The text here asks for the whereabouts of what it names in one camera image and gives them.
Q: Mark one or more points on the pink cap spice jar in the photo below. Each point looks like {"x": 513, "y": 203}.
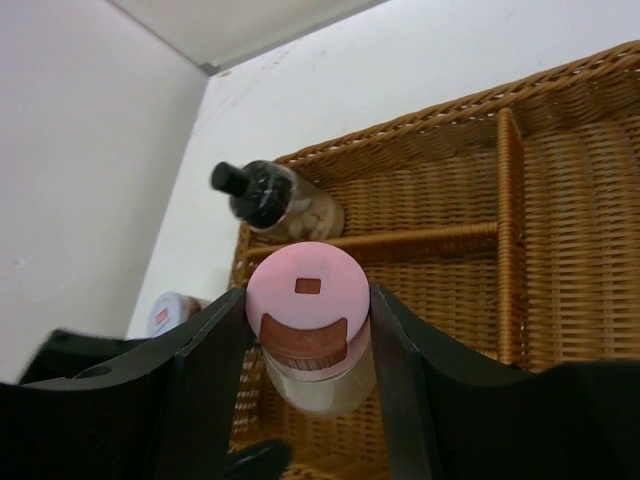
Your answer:
{"x": 308, "y": 305}

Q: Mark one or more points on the brown wicker divided tray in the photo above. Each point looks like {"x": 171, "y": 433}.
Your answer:
{"x": 508, "y": 220}

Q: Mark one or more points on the white lid spice jar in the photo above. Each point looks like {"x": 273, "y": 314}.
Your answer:
{"x": 170, "y": 310}

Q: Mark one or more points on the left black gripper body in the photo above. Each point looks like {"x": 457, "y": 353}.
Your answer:
{"x": 265, "y": 460}

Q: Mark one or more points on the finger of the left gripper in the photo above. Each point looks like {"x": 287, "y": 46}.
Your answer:
{"x": 72, "y": 358}

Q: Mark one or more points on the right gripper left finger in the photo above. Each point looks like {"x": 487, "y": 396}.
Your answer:
{"x": 162, "y": 410}

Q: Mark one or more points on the black cap spice bottle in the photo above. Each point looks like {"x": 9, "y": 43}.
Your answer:
{"x": 274, "y": 201}

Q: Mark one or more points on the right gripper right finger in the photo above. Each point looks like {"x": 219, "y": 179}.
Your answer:
{"x": 450, "y": 412}

